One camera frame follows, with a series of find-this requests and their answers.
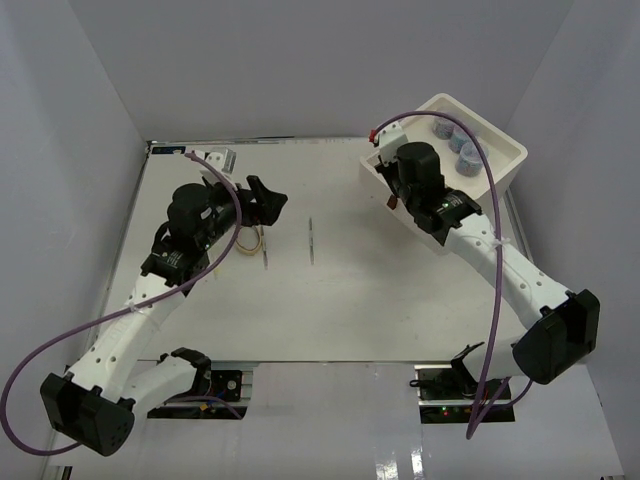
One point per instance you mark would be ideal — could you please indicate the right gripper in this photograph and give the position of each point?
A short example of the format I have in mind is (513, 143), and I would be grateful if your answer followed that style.
(385, 170)

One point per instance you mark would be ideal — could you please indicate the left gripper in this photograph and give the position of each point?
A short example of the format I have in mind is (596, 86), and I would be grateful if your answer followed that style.
(267, 208)

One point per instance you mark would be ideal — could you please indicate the paper clip jar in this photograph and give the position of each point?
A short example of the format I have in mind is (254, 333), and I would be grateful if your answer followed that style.
(458, 139)
(469, 162)
(443, 128)

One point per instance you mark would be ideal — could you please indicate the light green pen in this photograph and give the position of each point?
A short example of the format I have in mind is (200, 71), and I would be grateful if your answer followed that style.
(311, 241)

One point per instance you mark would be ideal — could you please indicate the white drawer storage box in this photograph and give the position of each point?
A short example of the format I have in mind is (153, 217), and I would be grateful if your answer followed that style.
(504, 154)

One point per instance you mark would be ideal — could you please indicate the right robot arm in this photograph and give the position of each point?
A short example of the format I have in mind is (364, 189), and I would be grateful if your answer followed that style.
(560, 325)

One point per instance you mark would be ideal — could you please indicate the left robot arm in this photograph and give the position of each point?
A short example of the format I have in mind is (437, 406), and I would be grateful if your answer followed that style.
(97, 401)

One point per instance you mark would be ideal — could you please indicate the white barrel pen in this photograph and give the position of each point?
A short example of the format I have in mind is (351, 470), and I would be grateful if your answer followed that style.
(264, 248)

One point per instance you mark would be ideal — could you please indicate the beige masking tape roll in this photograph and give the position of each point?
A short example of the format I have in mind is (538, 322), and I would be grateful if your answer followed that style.
(249, 241)

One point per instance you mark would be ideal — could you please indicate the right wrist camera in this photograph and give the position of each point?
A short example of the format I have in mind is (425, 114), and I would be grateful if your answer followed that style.
(388, 140)

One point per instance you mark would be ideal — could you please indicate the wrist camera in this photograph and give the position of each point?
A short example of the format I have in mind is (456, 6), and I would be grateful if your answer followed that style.
(222, 159)
(388, 140)

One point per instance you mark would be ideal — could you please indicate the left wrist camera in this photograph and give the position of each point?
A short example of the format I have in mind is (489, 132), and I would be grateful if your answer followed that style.
(222, 159)

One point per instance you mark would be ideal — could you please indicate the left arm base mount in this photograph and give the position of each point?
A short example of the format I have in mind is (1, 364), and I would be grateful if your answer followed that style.
(222, 390)

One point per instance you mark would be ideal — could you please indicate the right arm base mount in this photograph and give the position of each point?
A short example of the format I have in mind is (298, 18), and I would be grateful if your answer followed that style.
(445, 396)

